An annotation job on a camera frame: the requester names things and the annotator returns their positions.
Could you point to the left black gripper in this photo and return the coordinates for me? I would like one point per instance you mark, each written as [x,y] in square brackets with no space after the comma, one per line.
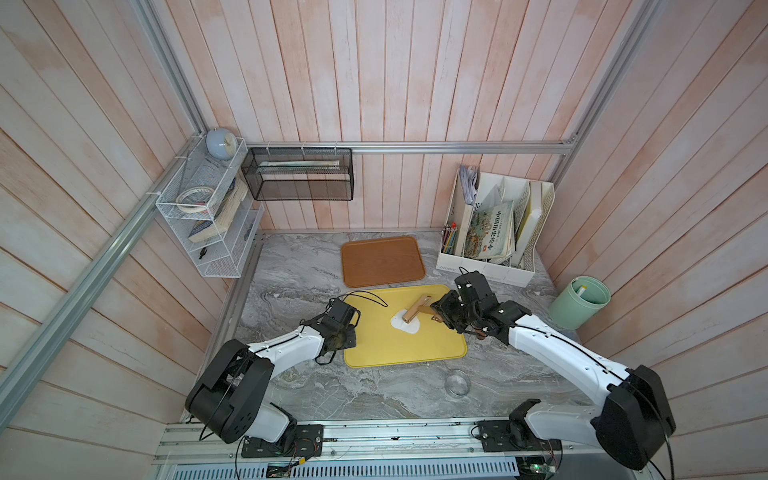
[351,342]

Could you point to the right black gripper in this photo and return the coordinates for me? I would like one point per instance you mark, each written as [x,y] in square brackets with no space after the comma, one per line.
[443,306]

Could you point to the wooden dough roller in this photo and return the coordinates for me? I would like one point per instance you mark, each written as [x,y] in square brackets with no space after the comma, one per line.
[422,306]

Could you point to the yellow plastic tray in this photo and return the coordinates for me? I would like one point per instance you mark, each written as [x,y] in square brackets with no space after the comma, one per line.
[379,344]

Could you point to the white dough piece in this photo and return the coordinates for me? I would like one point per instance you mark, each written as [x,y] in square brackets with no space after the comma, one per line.
[405,324]

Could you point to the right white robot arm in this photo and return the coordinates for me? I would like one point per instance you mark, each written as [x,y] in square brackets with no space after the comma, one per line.
[630,418]

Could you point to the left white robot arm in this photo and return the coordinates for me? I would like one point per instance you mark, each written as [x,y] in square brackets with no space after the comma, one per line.
[228,398]

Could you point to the white tape roll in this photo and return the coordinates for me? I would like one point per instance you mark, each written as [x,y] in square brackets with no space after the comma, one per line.
[194,200]

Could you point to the pens in organizer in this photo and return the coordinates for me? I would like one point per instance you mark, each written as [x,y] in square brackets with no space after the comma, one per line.
[448,238]

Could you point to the brown plastic tray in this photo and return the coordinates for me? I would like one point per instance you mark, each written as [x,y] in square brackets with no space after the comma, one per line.
[381,261]

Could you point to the clear glass bowl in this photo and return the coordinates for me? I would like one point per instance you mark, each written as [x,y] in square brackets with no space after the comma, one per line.
[457,383]

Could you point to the illustrated picture book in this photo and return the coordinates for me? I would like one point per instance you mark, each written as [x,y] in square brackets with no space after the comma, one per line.
[491,233]

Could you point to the white desk file organizer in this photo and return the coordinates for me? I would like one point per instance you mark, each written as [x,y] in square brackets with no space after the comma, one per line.
[475,191]

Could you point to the green plastic cup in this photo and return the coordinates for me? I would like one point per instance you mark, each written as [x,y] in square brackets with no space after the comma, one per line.
[579,301]

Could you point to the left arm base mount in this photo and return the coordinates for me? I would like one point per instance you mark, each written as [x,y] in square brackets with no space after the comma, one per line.
[297,441]

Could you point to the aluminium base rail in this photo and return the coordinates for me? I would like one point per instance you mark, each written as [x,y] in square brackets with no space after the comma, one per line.
[370,449]

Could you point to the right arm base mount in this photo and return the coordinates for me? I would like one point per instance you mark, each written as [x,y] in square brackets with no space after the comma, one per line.
[513,434]

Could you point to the black mesh wall basket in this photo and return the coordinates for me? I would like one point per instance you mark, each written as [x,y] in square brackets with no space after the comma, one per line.
[299,173]

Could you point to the book on wire shelf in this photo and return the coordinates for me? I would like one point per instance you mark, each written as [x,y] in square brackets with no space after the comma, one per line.
[224,216]

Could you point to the white wire wall shelf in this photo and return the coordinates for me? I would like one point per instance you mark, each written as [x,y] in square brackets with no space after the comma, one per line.
[218,257]

